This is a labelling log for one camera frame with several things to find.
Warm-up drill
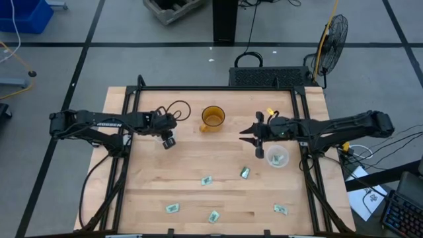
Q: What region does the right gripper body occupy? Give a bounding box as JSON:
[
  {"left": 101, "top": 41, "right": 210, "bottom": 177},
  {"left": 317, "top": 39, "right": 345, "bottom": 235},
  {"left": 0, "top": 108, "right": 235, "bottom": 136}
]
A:
[{"left": 263, "top": 116, "right": 295, "bottom": 141}]

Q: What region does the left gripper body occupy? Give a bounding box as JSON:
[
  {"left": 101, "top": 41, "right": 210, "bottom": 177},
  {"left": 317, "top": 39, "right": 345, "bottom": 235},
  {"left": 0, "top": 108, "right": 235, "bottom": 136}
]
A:
[{"left": 150, "top": 112, "right": 178, "bottom": 135}]

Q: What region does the clear plastic cup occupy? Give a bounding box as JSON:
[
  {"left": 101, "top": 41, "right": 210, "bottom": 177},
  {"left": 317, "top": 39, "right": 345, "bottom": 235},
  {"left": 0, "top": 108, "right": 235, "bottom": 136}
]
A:
[{"left": 265, "top": 144, "right": 291, "bottom": 169}]

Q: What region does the yellow ceramic mug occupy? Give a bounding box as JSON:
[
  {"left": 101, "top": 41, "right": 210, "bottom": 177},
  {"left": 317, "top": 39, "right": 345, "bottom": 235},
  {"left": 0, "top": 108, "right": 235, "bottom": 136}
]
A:
[{"left": 199, "top": 104, "right": 227, "bottom": 134}]

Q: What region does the black floor fan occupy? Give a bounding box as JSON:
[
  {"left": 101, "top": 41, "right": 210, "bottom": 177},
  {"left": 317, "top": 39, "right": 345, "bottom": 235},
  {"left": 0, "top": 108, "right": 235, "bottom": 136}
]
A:
[{"left": 303, "top": 13, "right": 350, "bottom": 89}]

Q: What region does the grey foam tray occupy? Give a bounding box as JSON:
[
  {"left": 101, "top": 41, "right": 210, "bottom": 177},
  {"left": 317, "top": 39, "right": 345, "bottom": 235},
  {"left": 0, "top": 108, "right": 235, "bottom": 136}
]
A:
[{"left": 142, "top": 0, "right": 206, "bottom": 26}]

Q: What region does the black beam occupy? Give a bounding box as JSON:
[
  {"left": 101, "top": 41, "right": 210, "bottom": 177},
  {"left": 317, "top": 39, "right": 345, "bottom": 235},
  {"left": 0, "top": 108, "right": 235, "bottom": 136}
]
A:
[{"left": 345, "top": 160, "right": 423, "bottom": 192}]

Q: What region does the white paper sheet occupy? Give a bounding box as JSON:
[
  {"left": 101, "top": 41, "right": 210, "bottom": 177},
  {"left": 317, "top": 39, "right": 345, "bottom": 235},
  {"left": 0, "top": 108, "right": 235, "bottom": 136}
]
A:
[{"left": 345, "top": 165, "right": 389, "bottom": 222}]

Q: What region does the black upright pillar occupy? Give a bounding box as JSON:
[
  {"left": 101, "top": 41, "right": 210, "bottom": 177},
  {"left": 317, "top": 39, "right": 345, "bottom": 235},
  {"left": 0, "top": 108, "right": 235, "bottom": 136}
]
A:
[{"left": 212, "top": 0, "right": 239, "bottom": 44}]

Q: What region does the backlit black keyboard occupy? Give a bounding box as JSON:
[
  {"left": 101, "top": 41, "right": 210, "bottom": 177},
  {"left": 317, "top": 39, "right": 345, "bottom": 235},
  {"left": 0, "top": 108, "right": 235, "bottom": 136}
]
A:
[{"left": 379, "top": 190, "right": 423, "bottom": 238}]

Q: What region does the black equipment foot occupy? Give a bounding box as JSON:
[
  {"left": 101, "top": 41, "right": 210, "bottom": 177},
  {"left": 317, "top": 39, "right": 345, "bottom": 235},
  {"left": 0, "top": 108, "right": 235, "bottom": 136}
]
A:
[{"left": 0, "top": 102, "right": 13, "bottom": 120}]

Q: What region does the blue plastic floor bin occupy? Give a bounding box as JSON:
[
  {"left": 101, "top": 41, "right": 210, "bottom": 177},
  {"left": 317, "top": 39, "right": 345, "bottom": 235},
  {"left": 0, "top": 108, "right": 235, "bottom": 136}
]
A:
[{"left": 0, "top": 0, "right": 55, "bottom": 34}]

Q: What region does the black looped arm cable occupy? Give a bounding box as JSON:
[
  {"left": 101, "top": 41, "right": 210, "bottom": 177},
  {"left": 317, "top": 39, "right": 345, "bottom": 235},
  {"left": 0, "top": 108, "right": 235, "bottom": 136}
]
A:
[{"left": 163, "top": 100, "right": 192, "bottom": 122}]

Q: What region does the black aluminium table frame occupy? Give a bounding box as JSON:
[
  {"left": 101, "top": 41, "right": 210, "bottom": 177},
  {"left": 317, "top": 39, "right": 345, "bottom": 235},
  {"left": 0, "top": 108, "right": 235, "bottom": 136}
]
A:
[{"left": 77, "top": 84, "right": 354, "bottom": 238}]

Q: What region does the black floor cable loop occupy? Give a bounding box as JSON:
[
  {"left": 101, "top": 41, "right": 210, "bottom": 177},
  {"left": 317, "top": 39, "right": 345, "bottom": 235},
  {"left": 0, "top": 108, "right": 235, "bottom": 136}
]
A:
[{"left": 233, "top": 0, "right": 264, "bottom": 69}]

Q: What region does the black arm base cable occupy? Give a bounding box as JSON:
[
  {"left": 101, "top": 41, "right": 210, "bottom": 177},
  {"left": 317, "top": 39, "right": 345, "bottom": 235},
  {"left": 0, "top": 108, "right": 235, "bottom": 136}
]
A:
[{"left": 78, "top": 153, "right": 112, "bottom": 229}]

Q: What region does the yellow cable by fan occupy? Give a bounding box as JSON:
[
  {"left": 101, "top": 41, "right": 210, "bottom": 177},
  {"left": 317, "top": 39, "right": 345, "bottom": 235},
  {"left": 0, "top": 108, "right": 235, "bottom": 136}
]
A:
[{"left": 312, "top": 0, "right": 340, "bottom": 82}]

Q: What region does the yellow hanging cable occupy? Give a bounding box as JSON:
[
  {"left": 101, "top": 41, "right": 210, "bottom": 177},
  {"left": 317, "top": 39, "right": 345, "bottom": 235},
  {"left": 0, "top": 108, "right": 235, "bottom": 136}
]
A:
[{"left": 0, "top": 40, "right": 36, "bottom": 100}]

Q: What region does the white cable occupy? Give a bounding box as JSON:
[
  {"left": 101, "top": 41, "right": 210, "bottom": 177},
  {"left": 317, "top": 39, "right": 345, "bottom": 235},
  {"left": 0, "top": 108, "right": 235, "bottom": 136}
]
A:
[{"left": 0, "top": 0, "right": 22, "bottom": 63}]

